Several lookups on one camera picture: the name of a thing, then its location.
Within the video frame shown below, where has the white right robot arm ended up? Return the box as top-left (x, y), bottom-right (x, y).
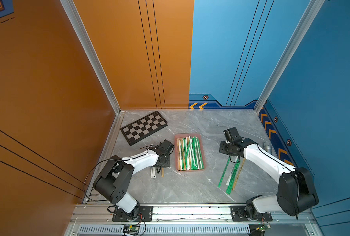
top-left (219, 127), bottom-right (319, 221)

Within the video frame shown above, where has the pink translucent storage box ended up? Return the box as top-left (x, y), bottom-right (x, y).
top-left (174, 133), bottom-right (206, 172)

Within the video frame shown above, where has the left aluminium corner post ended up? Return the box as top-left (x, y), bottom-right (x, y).
top-left (60, 0), bottom-right (121, 115)

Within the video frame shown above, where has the green circuit board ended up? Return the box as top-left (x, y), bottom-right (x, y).
top-left (122, 225), bottom-right (140, 236)
top-left (255, 222), bottom-right (271, 235)

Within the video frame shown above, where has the green straw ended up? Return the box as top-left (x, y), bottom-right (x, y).
top-left (226, 161), bottom-right (240, 195)
top-left (218, 156), bottom-right (231, 188)
top-left (193, 137), bottom-right (204, 170)

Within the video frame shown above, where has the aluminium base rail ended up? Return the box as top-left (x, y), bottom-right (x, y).
top-left (64, 203), bottom-right (323, 236)

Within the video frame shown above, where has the aluminium corner post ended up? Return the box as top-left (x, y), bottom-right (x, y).
top-left (60, 0), bottom-right (121, 115)
top-left (254, 0), bottom-right (325, 114)

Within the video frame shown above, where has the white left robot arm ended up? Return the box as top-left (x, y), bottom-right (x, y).
top-left (93, 140), bottom-right (174, 220)

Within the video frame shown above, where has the silver grey microphone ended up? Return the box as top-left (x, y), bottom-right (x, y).
top-left (263, 142), bottom-right (272, 154)

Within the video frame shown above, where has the black white chessboard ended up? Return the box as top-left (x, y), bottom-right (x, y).
top-left (120, 111), bottom-right (168, 146)

